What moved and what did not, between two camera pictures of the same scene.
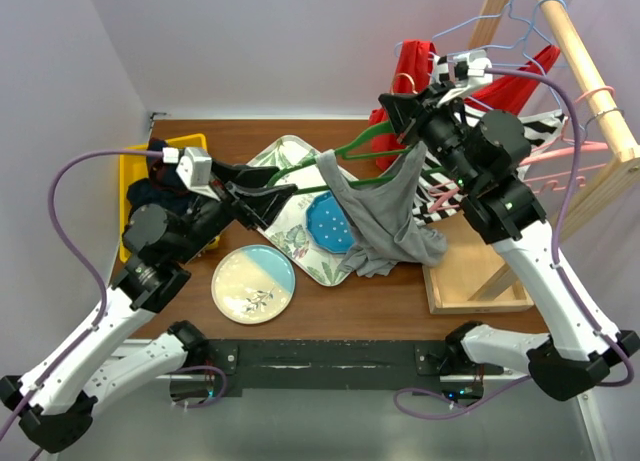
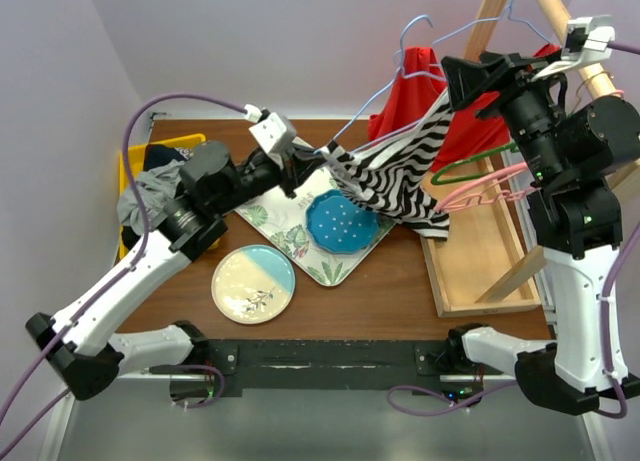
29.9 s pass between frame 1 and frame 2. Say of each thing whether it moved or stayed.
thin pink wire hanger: moved
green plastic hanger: moved
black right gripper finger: moved
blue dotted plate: stayed
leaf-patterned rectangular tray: stayed
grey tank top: moved
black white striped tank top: moved
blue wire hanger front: moved
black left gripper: moved
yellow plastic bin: stayed
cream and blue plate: stayed
